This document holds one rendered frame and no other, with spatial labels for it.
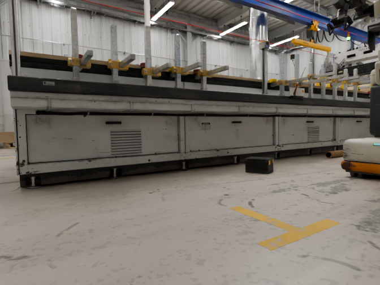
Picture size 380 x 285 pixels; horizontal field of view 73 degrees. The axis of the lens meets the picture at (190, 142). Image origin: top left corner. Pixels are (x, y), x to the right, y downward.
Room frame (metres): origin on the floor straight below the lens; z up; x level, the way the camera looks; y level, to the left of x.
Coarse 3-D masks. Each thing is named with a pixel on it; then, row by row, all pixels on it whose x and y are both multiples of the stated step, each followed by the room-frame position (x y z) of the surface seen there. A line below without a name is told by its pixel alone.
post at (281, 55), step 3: (279, 54) 2.74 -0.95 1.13; (282, 54) 2.72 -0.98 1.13; (279, 57) 2.74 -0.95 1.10; (282, 57) 2.72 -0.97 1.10; (279, 60) 2.74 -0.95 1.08; (282, 60) 2.72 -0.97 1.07; (279, 63) 2.74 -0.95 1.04; (282, 63) 2.72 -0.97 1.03; (279, 66) 2.74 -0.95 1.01; (282, 66) 2.72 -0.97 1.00; (279, 69) 2.74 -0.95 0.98; (282, 69) 2.72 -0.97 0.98; (279, 72) 2.74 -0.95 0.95; (282, 72) 2.72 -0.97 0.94; (279, 75) 2.74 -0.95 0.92; (282, 75) 2.72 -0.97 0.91; (279, 78) 2.74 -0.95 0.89; (282, 78) 2.72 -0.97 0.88; (279, 87) 2.74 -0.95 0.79; (282, 87) 2.72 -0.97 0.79; (279, 90) 2.74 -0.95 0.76; (282, 90) 2.72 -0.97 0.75; (279, 93) 2.74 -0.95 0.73; (282, 93) 2.72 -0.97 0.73
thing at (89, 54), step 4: (88, 52) 1.48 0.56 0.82; (92, 52) 1.49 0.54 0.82; (84, 56) 1.55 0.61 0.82; (88, 56) 1.49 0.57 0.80; (92, 56) 1.50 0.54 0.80; (80, 60) 1.67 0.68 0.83; (84, 60) 1.58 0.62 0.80; (88, 60) 1.58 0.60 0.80; (84, 64) 1.68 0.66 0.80; (80, 68) 1.78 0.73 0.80
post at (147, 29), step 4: (144, 28) 1.95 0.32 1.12; (148, 28) 1.93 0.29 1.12; (144, 32) 1.95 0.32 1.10; (148, 32) 1.93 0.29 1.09; (144, 36) 1.95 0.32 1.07; (148, 36) 1.93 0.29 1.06; (144, 40) 1.95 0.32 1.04; (148, 40) 1.93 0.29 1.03; (148, 44) 1.93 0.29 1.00; (148, 48) 1.93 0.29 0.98; (148, 52) 1.93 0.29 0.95; (148, 56) 1.93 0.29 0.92; (148, 60) 1.93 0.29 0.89; (148, 64) 1.93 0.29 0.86; (148, 76) 1.93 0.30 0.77; (148, 80) 1.93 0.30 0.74
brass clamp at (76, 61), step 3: (69, 60) 1.64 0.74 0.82; (72, 60) 1.65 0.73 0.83; (75, 60) 1.66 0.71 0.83; (78, 60) 1.67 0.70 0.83; (90, 60) 1.71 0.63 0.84; (69, 63) 1.64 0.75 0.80; (72, 63) 1.65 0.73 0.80; (75, 63) 1.66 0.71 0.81; (78, 63) 1.67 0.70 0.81; (87, 63) 1.70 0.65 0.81; (90, 63) 1.71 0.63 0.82; (72, 66) 1.68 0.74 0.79; (81, 66) 1.68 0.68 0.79; (84, 66) 1.69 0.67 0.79; (87, 66) 1.70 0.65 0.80; (90, 66) 1.71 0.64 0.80
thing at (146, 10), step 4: (144, 0) 2.99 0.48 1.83; (148, 0) 2.98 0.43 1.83; (368, 0) 4.33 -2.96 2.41; (372, 0) 4.38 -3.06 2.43; (144, 4) 2.99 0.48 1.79; (148, 4) 2.98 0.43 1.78; (144, 8) 2.99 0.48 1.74; (148, 8) 2.97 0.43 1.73; (144, 12) 2.99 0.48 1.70; (148, 12) 2.97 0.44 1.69; (148, 16) 2.97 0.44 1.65; (148, 20) 2.97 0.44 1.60; (148, 24) 2.97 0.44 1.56
